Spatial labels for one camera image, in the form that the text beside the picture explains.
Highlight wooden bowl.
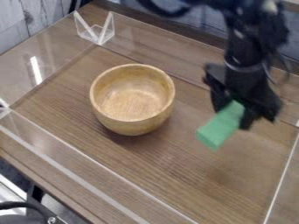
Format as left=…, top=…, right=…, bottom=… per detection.
left=88, top=64, right=175, bottom=136

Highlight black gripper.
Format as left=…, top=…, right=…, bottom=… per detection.
left=203, top=62, right=283, bottom=130

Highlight green rectangular block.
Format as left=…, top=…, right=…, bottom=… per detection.
left=196, top=101, right=244, bottom=151

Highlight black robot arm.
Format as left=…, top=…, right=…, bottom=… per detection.
left=136, top=0, right=290, bottom=130

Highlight black cable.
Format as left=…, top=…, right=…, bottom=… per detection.
left=0, top=200, right=48, bottom=224

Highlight clear acrylic tray wall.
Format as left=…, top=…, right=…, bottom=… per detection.
left=0, top=106, right=196, bottom=224

